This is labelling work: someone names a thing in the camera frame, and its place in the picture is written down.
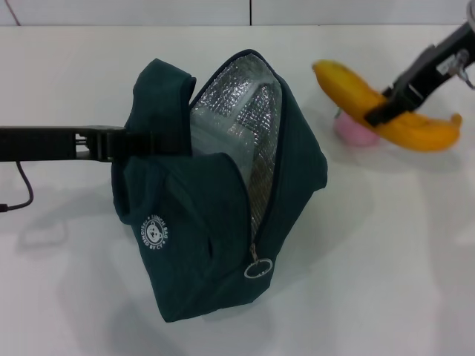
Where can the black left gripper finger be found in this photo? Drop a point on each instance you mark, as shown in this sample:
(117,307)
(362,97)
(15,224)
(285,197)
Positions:
(156,144)

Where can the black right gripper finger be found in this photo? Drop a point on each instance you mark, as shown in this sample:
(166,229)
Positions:
(386,113)

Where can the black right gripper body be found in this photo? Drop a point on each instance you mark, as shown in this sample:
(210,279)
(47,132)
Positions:
(426,74)

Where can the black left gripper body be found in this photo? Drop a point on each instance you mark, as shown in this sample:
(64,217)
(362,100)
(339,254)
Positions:
(37,144)

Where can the pink peach toy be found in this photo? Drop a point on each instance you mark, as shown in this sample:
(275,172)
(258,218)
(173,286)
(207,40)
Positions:
(352,133)

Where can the yellow banana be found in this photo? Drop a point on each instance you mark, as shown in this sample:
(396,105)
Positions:
(352,89)

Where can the dark teal insulated lunch bag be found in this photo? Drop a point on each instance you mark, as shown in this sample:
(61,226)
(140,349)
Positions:
(185,204)

